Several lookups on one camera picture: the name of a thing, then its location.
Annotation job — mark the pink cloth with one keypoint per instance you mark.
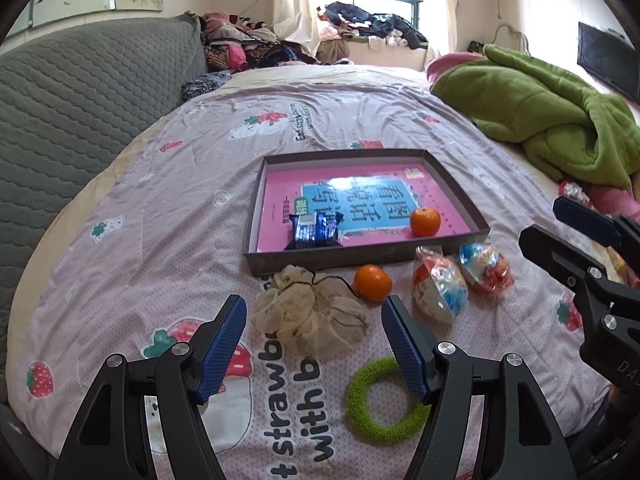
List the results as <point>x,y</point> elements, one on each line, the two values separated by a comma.
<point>615,202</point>

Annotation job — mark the dark floral cloth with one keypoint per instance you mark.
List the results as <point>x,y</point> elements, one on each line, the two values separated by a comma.
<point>205,85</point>

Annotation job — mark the pink pillow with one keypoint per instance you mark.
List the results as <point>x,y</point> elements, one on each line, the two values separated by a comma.
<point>445,64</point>

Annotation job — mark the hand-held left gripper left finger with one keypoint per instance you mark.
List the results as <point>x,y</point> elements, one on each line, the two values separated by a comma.
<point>222,345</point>

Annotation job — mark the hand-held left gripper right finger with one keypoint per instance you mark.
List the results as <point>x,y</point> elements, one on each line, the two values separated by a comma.
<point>405,350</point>

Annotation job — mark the beige window seat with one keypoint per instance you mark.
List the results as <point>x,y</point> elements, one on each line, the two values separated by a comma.
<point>390,56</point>

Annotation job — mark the small plastic-wrapped toy egg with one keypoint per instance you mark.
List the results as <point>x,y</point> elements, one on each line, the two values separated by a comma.
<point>482,265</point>

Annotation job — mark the large plastic-wrapped toy egg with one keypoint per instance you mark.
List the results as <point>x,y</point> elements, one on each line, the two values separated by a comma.
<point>440,290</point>

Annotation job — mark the black wall television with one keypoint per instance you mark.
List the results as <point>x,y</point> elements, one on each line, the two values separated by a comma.
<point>607,60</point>

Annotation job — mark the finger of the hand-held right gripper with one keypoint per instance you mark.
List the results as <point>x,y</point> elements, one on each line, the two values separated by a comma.
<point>582,216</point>
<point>550,252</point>

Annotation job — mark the grey quilted headboard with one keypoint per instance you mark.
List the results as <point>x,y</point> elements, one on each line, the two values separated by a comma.
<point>75,110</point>

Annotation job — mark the green fleece blanket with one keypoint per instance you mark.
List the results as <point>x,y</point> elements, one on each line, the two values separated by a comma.
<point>550,110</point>

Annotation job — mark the shallow brown cardboard box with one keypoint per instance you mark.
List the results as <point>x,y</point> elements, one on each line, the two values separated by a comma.
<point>350,260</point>

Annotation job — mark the cream curtain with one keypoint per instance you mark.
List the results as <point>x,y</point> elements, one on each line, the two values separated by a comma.
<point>295,0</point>
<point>437,5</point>

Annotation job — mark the orange tangerine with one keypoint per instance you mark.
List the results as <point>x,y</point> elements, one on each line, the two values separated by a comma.
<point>372,284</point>
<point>425,221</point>

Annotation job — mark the pile of dark clothes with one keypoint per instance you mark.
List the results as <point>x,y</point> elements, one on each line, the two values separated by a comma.
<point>370,22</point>

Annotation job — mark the pile of mixed clothes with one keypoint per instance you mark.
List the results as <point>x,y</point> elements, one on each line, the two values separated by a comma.
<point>240,45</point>

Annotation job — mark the blue snack packet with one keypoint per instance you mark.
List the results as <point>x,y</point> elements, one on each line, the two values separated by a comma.
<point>315,230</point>

